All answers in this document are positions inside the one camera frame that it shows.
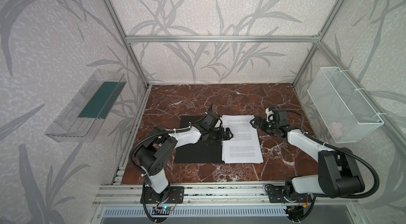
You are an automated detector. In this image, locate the electronics board with wires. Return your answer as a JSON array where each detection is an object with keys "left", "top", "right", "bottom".
[
  {"left": 142, "top": 194, "right": 178, "bottom": 224},
  {"left": 285, "top": 196, "right": 317, "bottom": 224}
]

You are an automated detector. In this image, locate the right electronics board with wires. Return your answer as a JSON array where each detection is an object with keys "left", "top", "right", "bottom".
[{"left": 285, "top": 196, "right": 317, "bottom": 224}]

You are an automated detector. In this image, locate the pink object in basket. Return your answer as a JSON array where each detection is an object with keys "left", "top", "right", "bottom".
[{"left": 328, "top": 122, "right": 343, "bottom": 139}]

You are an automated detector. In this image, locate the white paper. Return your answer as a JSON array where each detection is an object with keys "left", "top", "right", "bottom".
[{"left": 222, "top": 115, "right": 263, "bottom": 164}]

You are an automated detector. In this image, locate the aluminium front rail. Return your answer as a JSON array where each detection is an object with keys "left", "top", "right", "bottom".
[{"left": 91, "top": 182, "right": 359, "bottom": 207}]

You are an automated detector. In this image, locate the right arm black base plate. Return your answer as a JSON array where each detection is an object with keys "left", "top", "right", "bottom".
[{"left": 264, "top": 184, "right": 310, "bottom": 204}]

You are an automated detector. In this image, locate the clear plastic wall tray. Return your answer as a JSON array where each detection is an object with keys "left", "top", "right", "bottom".
[{"left": 44, "top": 69, "right": 127, "bottom": 143}]

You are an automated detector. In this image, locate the left electronics board with wires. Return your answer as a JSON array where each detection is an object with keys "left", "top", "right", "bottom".
[{"left": 142, "top": 194, "right": 178, "bottom": 224}]

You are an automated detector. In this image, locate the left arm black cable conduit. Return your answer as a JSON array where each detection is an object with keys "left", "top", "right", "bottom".
[{"left": 128, "top": 103, "right": 214, "bottom": 223}]

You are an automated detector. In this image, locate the white wire mesh basket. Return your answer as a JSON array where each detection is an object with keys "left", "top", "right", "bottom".
[{"left": 308, "top": 67, "right": 384, "bottom": 143}]

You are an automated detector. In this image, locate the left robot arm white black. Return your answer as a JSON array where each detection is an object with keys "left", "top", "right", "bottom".
[{"left": 129, "top": 112, "right": 234, "bottom": 195}]

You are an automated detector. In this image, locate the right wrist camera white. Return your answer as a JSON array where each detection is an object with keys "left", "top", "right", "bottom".
[{"left": 265, "top": 107, "right": 274, "bottom": 122}]

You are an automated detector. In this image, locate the aluminium cage frame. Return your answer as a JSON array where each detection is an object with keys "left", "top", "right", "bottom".
[{"left": 107, "top": 0, "right": 406, "bottom": 183}]

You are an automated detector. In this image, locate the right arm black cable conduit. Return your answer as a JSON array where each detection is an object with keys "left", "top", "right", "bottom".
[{"left": 278, "top": 109, "right": 380, "bottom": 199}]

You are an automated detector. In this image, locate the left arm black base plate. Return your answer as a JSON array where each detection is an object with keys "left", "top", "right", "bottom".
[{"left": 140, "top": 186, "right": 185, "bottom": 204}]

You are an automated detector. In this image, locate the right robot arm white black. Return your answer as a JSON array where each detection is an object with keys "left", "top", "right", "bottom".
[{"left": 250, "top": 109, "right": 365, "bottom": 199}]

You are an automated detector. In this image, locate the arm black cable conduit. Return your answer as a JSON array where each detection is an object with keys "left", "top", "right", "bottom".
[
  {"left": 128, "top": 103, "right": 214, "bottom": 223},
  {"left": 278, "top": 109, "right": 380, "bottom": 199}
]

